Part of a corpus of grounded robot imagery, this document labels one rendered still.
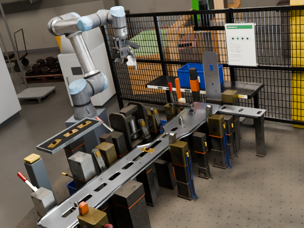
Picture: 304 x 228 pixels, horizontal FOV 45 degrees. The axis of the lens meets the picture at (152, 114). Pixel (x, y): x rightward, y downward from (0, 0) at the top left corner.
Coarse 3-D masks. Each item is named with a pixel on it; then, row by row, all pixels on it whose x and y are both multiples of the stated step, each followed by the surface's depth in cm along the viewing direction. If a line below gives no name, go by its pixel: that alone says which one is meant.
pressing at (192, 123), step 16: (192, 112) 241; (192, 128) 220; (144, 144) 211; (160, 144) 209; (128, 160) 199; (144, 160) 196; (96, 176) 189; (128, 176) 184; (80, 192) 179; (96, 192) 177; (112, 192) 175; (64, 208) 170; (96, 208) 167; (48, 224) 161; (64, 224) 159
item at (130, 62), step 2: (128, 56) 207; (130, 56) 207; (128, 58) 207; (130, 58) 207; (132, 58) 207; (128, 60) 206; (130, 60) 207; (132, 60) 207; (128, 62) 206; (130, 62) 206; (132, 62) 207; (134, 62) 207; (136, 62) 208; (128, 64) 206; (130, 64) 206; (132, 64) 207; (134, 64) 207; (136, 64) 208; (134, 66) 208; (136, 66) 208; (134, 68) 209; (136, 68) 208; (136, 70) 208
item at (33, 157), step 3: (33, 153) 190; (30, 156) 188; (33, 156) 187; (36, 156) 187; (39, 156) 187; (24, 159) 186; (27, 159) 185; (30, 159) 185; (33, 159) 184; (36, 159) 186; (30, 162) 183
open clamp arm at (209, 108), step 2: (208, 104) 218; (210, 104) 218; (208, 106) 217; (210, 106) 217; (212, 106) 219; (206, 108) 218; (208, 108) 217; (210, 108) 218; (212, 108) 220; (206, 110) 219; (208, 110) 218; (210, 110) 219; (206, 112) 219; (208, 112) 218; (210, 112) 220; (206, 114) 220; (208, 114) 219; (210, 114) 221; (206, 116) 221; (208, 116) 220; (206, 118) 221; (206, 120) 222; (206, 122) 223; (206, 124) 223
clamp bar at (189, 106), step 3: (174, 102) 243; (177, 102) 241; (180, 102) 240; (174, 105) 241; (177, 105) 239; (180, 105) 237; (183, 105) 236; (186, 105) 234; (189, 105) 233; (192, 105) 233; (186, 108) 235; (189, 108) 234; (192, 108) 235; (192, 111) 235
